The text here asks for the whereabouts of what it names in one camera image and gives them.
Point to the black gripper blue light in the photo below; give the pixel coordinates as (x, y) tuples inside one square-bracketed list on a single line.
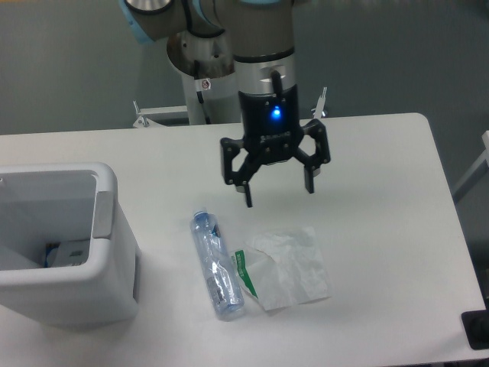
[(272, 134)]

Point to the clear plastic water bottle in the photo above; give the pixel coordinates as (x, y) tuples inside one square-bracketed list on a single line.
[(217, 267)]

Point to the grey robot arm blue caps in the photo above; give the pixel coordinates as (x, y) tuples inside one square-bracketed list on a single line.
[(237, 60)]

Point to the box trash inside can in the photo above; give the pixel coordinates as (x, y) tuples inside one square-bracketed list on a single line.
[(67, 254)]

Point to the white plastic trash can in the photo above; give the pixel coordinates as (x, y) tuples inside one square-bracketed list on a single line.
[(43, 204)]

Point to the white green plastic wrapper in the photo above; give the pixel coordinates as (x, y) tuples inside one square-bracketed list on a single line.
[(282, 268)]

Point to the black device at table edge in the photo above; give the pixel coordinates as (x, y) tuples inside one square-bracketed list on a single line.
[(476, 328)]

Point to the white metal base frame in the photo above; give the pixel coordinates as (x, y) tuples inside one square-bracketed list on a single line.
[(179, 116)]

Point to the white frame at right edge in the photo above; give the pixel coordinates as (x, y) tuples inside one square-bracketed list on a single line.
[(473, 174)]

